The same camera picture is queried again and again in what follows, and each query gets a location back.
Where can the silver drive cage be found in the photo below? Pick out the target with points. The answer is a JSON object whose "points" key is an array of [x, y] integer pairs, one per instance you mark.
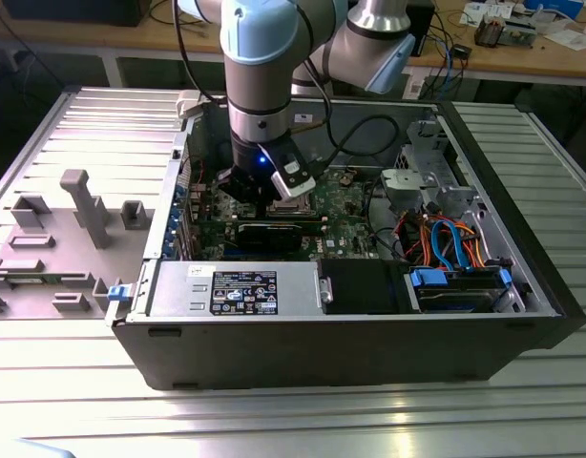
{"points": [[407, 183]]}

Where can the pale blue plastic object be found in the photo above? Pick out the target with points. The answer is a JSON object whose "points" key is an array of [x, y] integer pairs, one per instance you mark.
{"points": [[40, 451]]}

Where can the white leaflet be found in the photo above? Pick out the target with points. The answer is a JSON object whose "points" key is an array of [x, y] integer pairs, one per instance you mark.
{"points": [[479, 9]]}

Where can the white case label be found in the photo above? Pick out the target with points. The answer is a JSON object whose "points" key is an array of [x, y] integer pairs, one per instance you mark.
{"points": [[301, 116]]}

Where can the silver CPU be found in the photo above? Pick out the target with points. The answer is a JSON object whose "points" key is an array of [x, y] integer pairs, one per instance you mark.
{"points": [[288, 206]]}

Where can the blue cardboard box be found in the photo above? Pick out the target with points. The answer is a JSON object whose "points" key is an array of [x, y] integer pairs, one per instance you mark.
{"points": [[560, 7]]}

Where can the green motherboard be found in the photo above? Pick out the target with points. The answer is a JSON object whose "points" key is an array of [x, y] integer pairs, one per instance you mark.
{"points": [[341, 229]]}

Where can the black rectangular box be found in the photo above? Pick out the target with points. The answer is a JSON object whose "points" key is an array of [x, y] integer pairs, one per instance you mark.
{"points": [[424, 24]]}

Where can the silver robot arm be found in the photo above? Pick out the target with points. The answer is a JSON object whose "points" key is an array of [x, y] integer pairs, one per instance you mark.
{"points": [[257, 71]]}

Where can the dark RAM stick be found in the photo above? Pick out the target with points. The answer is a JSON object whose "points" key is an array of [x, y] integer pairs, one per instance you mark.
{"points": [[312, 226]]}

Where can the blue case latch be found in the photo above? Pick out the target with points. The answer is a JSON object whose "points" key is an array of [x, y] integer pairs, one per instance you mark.
{"points": [[117, 292]]}

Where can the metal heat sink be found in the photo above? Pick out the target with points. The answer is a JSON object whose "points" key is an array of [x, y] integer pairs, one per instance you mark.
{"points": [[488, 31]]}

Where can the white paper sheet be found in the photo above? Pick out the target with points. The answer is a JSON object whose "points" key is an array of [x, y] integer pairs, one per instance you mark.
{"points": [[570, 38]]}

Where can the grey parts rack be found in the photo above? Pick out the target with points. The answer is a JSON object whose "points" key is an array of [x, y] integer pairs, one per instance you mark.
{"points": [[59, 248]]}

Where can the pale grey case latch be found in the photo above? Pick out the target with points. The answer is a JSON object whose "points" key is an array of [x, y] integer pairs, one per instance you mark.
{"points": [[188, 102]]}

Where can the grey electronic module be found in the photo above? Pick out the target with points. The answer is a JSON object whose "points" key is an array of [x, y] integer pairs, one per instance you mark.
{"points": [[517, 33]]}

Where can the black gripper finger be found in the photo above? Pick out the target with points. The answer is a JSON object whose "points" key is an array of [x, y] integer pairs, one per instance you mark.
{"points": [[240, 191]]}

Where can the coin battery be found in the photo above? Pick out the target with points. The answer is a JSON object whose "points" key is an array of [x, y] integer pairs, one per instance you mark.
{"points": [[346, 179]]}

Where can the black graphics card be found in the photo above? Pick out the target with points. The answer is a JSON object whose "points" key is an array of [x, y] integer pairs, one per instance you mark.
{"points": [[269, 238]]}

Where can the small black adapter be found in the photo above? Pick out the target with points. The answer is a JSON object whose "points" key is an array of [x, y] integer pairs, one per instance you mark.
{"points": [[462, 51]]}

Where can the silver power supply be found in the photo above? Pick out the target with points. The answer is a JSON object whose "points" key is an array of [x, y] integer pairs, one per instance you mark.
{"points": [[178, 286]]}

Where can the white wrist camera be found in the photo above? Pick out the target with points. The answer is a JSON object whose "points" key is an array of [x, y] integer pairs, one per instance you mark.
{"points": [[293, 183]]}

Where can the black PC case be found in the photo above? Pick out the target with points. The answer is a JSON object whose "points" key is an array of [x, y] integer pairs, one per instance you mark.
{"points": [[321, 353]]}

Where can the wooden workbench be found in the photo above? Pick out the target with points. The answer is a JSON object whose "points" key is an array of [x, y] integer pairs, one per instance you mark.
{"points": [[131, 40]]}

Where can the hard disk in blue carrier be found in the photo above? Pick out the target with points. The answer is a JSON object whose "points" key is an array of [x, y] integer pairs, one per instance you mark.
{"points": [[426, 277]]}

